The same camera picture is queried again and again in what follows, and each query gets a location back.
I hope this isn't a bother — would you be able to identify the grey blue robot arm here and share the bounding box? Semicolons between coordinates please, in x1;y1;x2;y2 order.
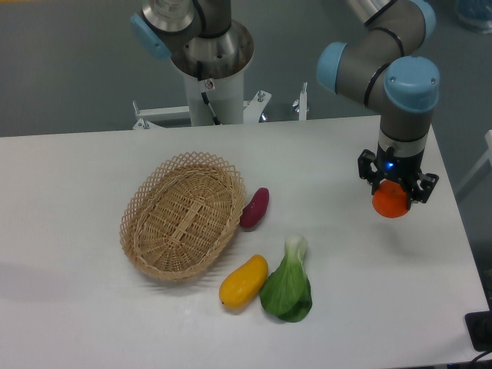
130;1;440;207

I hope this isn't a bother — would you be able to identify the purple sweet potato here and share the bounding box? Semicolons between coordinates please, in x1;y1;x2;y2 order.
239;188;270;230

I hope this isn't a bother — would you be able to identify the black device at edge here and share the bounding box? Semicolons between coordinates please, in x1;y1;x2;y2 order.
464;311;491;351

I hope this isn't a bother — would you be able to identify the green bok choy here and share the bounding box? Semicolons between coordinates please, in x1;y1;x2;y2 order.
260;234;312;323

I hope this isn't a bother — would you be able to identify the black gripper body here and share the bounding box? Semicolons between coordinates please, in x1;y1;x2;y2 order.
375;143;424;185

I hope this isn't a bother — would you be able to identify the white metal base frame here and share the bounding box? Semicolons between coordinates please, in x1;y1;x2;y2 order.
133;81;310;130

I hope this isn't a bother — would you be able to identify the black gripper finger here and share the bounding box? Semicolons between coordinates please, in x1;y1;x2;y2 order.
403;171;439;209
357;149;384;194

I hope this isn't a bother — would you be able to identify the woven wicker basket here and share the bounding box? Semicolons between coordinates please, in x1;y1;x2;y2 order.
120;152;246;281

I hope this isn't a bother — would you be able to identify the orange fruit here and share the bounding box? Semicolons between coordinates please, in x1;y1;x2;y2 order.
372;181;408;218

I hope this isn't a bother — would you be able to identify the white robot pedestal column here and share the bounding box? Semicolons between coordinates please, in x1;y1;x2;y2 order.
183;71;244;127

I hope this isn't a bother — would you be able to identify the blue object top right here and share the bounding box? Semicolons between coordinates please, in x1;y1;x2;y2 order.
454;0;491;34

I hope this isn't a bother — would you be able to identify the white frame right edge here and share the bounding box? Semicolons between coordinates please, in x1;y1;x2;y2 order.
455;130;491;197

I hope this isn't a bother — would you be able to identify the yellow mango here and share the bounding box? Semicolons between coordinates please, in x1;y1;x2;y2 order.
219;254;268;310

